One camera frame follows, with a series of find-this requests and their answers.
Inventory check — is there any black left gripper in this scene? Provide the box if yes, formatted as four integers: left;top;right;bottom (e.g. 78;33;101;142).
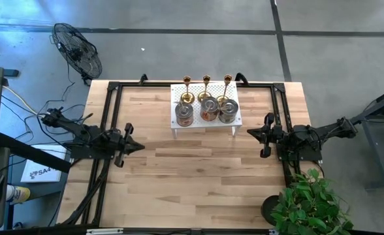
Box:
108;122;146;168

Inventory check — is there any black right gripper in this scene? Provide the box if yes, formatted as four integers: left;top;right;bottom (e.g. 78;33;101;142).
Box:
246;112;285;159

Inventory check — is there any candle tin jasmine flower label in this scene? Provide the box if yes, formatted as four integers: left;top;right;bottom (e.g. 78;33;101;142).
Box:
218;99;240;124

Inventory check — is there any candle tin orange heart label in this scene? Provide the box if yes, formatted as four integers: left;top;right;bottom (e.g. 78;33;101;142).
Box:
199;97;220;122

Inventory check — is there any brass candlestick holder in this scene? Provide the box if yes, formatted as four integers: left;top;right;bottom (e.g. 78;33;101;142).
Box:
197;74;212;102
216;74;233;104
180;75;195;104

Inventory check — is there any white perforated metal shelf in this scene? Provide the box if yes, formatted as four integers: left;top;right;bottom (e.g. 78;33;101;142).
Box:
170;81;244;140

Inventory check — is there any black plant pot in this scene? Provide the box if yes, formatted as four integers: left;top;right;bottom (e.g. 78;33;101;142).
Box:
261;195;281;226

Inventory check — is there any green leafy plant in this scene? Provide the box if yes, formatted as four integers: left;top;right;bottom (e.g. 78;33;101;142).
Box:
270;168;355;235

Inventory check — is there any white printed paper sheet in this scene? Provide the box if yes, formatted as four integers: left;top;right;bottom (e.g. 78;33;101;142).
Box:
20;144;68;183

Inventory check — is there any black diagonal beam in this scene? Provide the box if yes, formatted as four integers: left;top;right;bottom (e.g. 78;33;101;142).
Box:
0;131;72;174

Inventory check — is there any black floor fan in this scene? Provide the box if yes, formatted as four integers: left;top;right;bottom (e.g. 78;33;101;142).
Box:
50;22;103;86

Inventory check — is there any dark metal cart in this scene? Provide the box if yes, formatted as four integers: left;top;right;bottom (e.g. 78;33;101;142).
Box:
343;83;384;193

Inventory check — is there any yellow and white spray can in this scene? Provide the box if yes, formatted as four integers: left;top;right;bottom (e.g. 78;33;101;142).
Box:
5;184;31;204

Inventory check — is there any black aluminium table frame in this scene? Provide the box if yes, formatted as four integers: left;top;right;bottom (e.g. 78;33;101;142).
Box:
56;73;325;229

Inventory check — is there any silver metal bracket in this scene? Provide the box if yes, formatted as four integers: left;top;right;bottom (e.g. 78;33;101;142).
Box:
86;228;125;235

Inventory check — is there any yellow extension cable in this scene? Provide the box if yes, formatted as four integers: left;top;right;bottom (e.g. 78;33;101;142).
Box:
1;85;53;124

